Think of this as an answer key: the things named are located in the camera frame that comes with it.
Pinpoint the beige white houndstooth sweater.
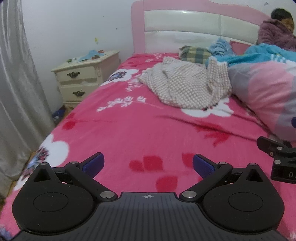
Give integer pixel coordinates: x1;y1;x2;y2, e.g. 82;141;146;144
138;57;232;109

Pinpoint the pink floral bed blanket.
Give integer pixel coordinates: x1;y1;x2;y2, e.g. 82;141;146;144
1;54;295;240

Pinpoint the grey curtain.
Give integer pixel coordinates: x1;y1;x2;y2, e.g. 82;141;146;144
1;1;54;198

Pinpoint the pink grey quilt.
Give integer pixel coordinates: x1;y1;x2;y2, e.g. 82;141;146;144
228;61;295;143

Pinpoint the cream bedside table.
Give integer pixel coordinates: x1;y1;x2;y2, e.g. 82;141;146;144
51;50;120;109

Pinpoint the green plaid pillow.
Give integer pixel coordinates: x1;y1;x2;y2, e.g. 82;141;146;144
179;46;212;64

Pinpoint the blue cloth on nightstand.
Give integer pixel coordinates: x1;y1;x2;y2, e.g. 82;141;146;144
77;50;106;62

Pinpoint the blue patterned quilt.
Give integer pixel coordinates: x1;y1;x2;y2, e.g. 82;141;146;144
205;43;295;67

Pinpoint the light blue garment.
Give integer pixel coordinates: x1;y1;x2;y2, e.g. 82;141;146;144
208;38;235;56

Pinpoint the dark pink pillow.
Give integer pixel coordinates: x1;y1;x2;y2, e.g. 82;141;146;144
230;41;250;55

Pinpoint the person in purple jacket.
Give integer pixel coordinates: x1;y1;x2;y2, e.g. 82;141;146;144
256;8;295;52

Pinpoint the pink white headboard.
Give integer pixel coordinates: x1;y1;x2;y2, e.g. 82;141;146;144
131;1;269;54

